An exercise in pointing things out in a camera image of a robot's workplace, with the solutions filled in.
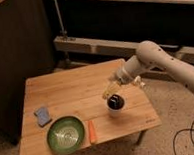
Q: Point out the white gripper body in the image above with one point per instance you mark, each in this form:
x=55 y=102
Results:
x=121 y=77

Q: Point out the wooden folding table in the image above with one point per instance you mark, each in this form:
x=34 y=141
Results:
x=78 y=93

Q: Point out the metal stand pole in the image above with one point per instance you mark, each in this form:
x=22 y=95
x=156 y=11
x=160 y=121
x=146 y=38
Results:
x=63 y=31

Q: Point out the white cup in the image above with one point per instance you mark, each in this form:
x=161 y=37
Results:
x=112 y=112

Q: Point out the blue sponge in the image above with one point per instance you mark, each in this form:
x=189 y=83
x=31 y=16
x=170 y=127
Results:
x=43 y=117

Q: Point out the black object in cup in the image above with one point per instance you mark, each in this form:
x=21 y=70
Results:
x=115 y=102

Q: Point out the wooden shelf beam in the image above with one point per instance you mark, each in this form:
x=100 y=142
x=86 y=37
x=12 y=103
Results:
x=116 y=48

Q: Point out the green ceramic bowl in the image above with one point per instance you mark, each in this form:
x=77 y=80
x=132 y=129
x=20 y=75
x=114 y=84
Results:
x=65 y=135

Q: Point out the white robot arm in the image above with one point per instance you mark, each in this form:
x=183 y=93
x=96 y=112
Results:
x=148 y=56

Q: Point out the dark cabinet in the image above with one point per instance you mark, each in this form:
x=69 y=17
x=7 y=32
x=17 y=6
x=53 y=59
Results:
x=26 y=50

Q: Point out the orange carrot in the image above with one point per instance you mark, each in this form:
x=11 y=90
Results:
x=92 y=133

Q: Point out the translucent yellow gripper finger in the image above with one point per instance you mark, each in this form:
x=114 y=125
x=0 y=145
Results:
x=111 y=89

